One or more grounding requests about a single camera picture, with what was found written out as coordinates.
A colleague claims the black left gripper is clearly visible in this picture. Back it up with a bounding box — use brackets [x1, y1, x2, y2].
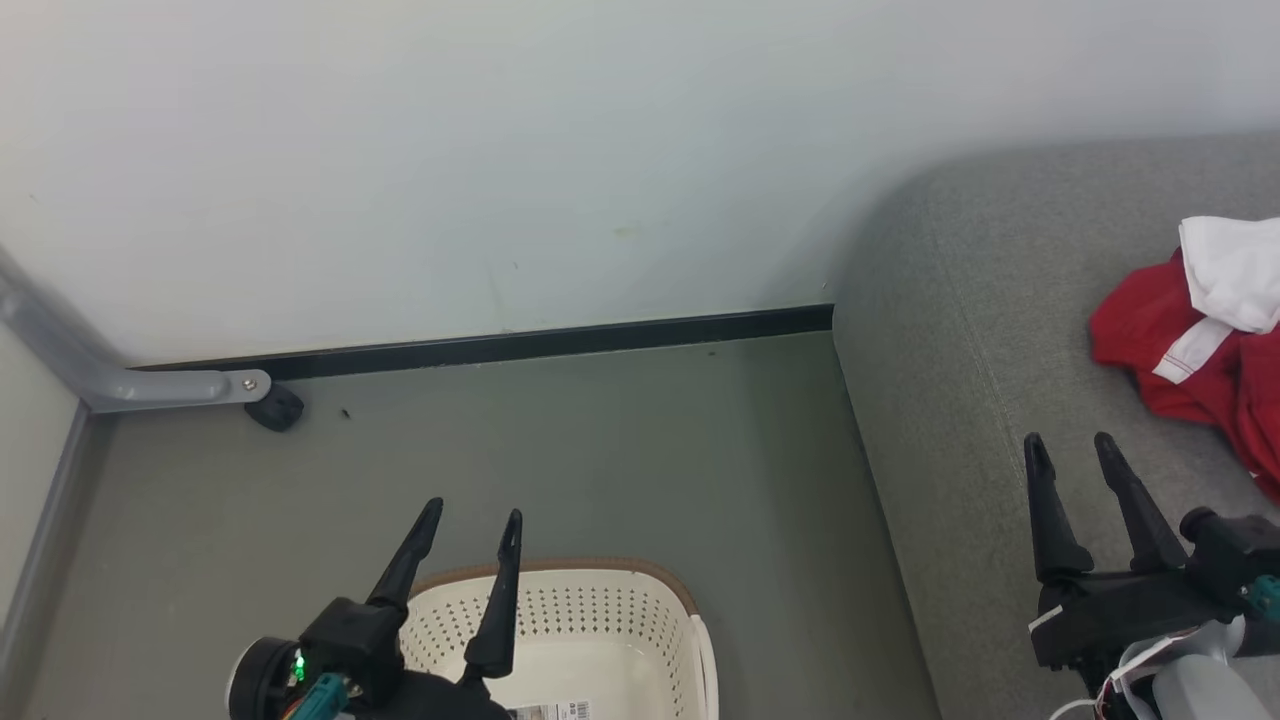
[350, 497, 524, 720]

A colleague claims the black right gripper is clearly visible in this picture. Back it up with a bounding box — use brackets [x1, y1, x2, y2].
[1024, 431, 1243, 693]

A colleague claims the red and white garment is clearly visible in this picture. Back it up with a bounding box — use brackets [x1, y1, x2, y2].
[1089, 215, 1280, 504]

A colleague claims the beige perforated laundry basket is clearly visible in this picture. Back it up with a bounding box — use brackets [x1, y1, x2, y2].
[398, 557, 720, 720]

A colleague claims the grey fabric sofa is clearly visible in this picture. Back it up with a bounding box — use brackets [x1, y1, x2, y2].
[832, 133, 1280, 720]

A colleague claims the black baseboard strip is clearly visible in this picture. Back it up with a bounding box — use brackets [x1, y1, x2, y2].
[130, 304, 835, 381]

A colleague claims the black rubber foot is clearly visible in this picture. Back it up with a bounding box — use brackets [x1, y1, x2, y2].
[244, 384, 306, 434]

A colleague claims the grey metal bracket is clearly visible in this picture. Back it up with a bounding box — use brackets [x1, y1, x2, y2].
[0, 243, 273, 415]

